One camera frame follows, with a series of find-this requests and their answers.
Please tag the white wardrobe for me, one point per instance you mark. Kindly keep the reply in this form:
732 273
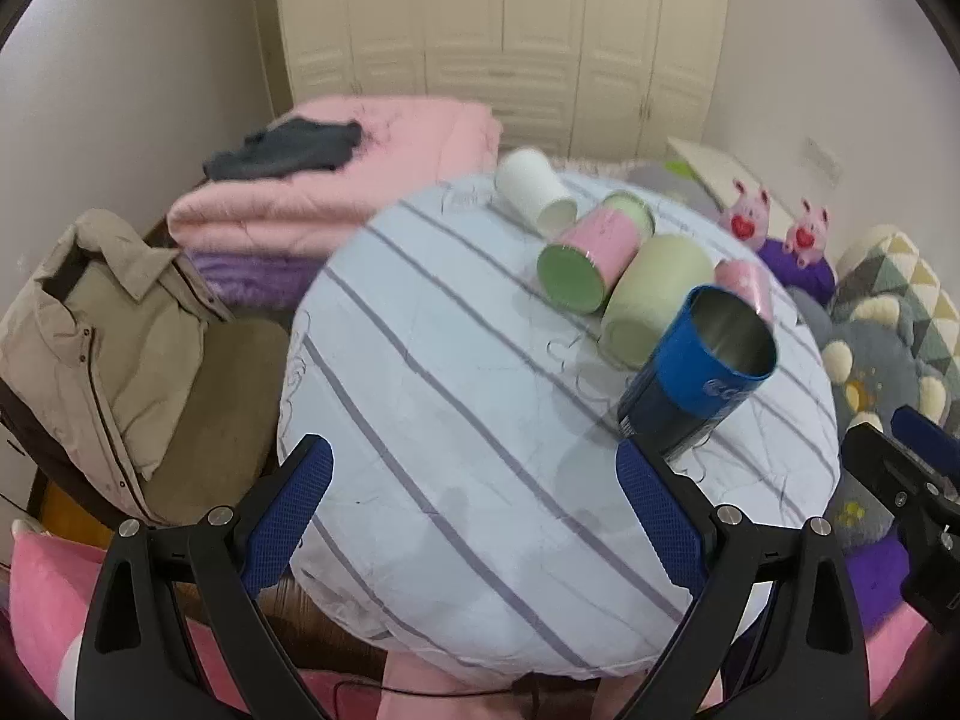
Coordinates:
495 37

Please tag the purple fluffy blanket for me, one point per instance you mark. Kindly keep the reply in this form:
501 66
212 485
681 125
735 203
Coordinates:
240 277

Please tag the pale green cup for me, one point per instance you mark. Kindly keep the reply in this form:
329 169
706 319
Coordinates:
660 285

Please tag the striped white cloth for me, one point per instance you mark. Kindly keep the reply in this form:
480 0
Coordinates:
450 390

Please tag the folded pink blanket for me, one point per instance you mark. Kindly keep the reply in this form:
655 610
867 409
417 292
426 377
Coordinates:
360 187

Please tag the beige jacket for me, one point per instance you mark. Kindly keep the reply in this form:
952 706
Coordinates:
97 345

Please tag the white cup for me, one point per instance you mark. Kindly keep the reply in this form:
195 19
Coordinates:
529 180

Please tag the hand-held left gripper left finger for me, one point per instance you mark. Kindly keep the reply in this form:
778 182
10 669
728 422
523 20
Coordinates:
296 495

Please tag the grey plush paw cushion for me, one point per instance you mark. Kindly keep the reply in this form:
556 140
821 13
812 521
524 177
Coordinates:
885 360

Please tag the white wall socket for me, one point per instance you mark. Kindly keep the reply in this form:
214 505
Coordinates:
823 157

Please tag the white flat box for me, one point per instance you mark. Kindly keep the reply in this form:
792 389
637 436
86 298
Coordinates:
712 165

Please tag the dark grey garment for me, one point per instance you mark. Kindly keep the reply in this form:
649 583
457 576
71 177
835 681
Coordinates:
292 146

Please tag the triangle patterned pillow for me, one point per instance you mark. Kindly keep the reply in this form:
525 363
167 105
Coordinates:
911 277

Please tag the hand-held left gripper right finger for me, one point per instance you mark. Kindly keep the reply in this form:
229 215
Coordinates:
656 499

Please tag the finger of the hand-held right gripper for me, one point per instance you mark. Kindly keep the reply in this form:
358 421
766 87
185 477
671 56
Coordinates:
885 465
930 435

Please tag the purple cushion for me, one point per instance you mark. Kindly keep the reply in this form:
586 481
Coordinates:
806 281

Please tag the blue metal cup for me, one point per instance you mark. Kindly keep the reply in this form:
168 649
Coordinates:
675 390

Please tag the small pink cup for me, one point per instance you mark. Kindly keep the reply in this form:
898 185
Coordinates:
742 281

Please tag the pink cup with green inside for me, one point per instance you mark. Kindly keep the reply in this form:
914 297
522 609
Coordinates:
600 240

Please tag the pink pig plush toy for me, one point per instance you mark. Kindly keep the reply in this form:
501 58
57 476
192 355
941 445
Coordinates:
808 232
746 214

